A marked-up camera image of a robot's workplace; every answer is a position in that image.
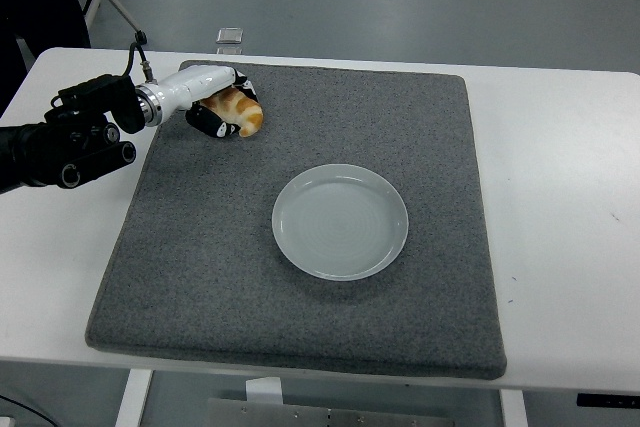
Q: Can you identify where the pale grey round plate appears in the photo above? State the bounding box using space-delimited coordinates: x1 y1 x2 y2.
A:
271 163 410 282

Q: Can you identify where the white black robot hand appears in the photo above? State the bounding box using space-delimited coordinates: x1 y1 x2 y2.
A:
157 65 261 139

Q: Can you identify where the grey felt mat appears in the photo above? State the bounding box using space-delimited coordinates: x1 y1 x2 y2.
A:
84 59 508 381

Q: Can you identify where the golden croissant bread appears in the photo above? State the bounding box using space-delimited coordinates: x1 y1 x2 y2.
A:
199 88 265 139

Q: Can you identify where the thin black floor cable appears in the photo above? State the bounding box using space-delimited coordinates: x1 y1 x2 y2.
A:
0 393 36 421

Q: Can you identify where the grey metal plate with screws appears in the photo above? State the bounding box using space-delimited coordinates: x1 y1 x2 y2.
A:
206 398 444 427

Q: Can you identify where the white table leg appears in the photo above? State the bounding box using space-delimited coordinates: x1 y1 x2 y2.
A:
115 370 154 427
499 389 529 427

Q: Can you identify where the black table control panel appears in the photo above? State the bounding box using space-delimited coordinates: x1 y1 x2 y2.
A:
575 392 640 408

